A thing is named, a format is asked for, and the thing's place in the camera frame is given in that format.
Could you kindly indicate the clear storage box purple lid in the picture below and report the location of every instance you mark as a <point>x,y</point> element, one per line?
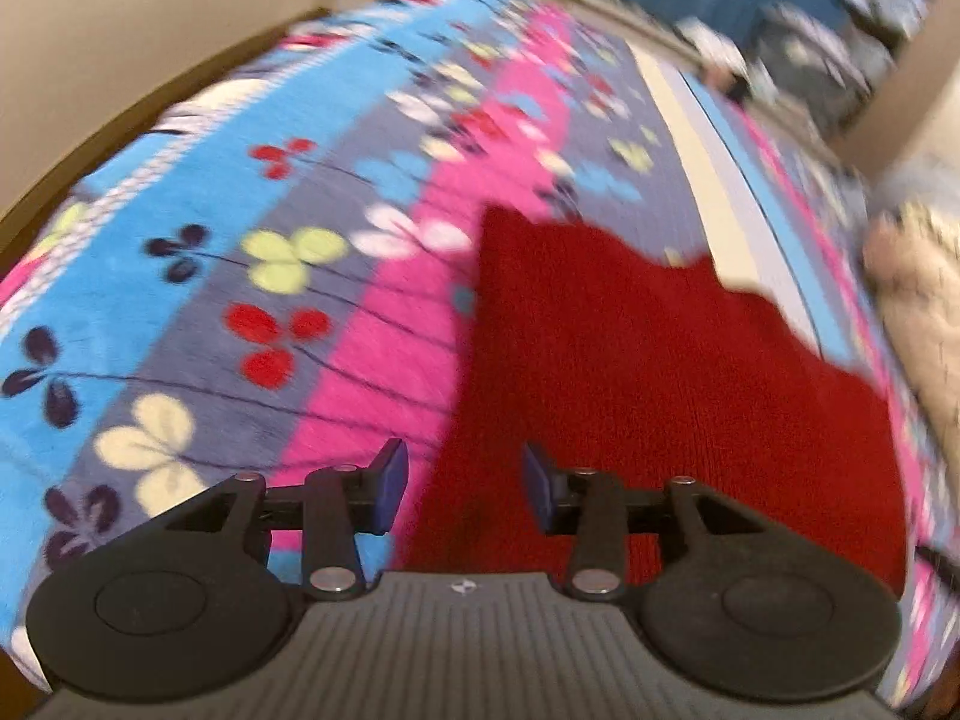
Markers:
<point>825,67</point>

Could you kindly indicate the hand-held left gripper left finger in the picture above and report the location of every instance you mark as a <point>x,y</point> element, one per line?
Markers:
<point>390,484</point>

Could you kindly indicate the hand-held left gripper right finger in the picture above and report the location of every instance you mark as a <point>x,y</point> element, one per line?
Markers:
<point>536,484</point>

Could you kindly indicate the floral striped blanket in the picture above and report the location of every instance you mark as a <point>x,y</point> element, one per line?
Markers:
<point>225,202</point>

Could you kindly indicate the red knitted sweater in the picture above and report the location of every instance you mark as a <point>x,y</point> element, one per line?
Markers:
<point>637,390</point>

